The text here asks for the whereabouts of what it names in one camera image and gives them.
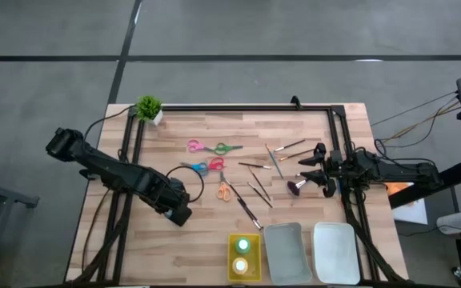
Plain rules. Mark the fluffy dark bristle brush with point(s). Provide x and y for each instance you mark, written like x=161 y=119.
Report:
x=293 y=188

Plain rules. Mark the yellow plastic basket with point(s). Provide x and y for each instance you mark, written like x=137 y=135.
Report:
x=232 y=276

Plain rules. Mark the black support beam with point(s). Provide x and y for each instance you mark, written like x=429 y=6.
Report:
x=434 y=182

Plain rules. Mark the white paper roll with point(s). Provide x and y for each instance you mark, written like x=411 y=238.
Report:
x=454 y=222

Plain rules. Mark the yellow paint bottle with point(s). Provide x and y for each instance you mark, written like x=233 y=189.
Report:
x=240 y=266

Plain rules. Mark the potted green plant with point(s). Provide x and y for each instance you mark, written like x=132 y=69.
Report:
x=148 y=108

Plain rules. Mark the green paint bottle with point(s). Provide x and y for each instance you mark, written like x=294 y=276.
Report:
x=243 y=245

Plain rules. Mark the grey metal cart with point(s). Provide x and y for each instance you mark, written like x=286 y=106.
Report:
x=6 y=191

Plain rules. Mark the black clamp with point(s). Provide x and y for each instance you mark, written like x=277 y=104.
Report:
x=295 y=103

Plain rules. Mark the white paper sheet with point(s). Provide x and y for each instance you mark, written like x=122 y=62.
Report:
x=412 y=212

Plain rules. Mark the light grey plastic bin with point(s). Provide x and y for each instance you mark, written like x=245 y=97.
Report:
x=286 y=256

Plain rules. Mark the orange object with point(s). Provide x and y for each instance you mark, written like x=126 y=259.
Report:
x=398 y=188

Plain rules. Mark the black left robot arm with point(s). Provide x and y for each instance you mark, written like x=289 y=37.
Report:
x=106 y=170

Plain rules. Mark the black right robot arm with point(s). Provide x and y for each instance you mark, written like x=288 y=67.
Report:
x=394 y=170

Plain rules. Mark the white plastic bin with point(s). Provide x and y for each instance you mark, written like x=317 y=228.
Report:
x=336 y=254

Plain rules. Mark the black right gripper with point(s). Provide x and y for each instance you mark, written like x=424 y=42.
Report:
x=329 y=190

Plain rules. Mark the black paintbrush orange ferrule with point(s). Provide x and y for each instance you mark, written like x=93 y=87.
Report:
x=259 y=184

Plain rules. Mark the brown paintbrush silver ferrule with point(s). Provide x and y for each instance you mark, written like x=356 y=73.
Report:
x=290 y=145

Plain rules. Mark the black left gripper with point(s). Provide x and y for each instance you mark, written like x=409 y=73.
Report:
x=170 y=194

